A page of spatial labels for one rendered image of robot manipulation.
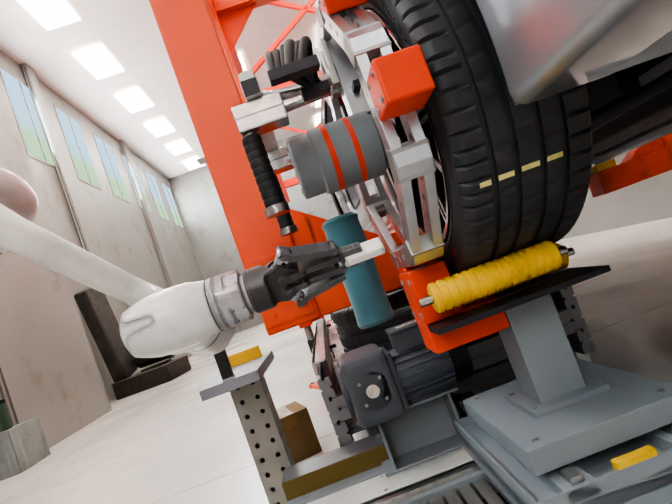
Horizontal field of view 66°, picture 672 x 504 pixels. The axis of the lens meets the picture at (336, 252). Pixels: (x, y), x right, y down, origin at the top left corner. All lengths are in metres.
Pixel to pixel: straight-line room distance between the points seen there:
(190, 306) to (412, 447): 0.90
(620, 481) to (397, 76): 0.72
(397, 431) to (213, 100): 1.09
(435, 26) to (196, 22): 1.01
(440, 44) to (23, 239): 0.76
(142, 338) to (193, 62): 1.02
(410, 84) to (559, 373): 0.65
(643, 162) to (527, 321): 3.14
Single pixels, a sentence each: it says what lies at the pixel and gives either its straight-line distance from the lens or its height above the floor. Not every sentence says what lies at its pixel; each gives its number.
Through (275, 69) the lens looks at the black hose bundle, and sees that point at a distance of 0.94.
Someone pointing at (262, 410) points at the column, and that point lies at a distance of 1.72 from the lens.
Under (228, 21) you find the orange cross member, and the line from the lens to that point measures 4.01.
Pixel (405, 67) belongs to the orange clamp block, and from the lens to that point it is 0.79.
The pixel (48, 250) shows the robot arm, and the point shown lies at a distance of 1.03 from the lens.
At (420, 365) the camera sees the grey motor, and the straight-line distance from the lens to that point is 1.37.
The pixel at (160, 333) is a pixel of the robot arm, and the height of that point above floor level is 0.62.
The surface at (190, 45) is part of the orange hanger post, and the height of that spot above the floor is 1.41.
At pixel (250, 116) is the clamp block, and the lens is 0.94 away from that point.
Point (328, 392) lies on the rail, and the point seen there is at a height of 0.29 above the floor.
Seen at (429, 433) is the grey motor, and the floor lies 0.12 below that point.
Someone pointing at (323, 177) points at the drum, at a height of 0.81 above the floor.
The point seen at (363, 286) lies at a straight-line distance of 1.16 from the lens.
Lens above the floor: 0.61
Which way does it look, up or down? 3 degrees up
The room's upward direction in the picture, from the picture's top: 20 degrees counter-clockwise
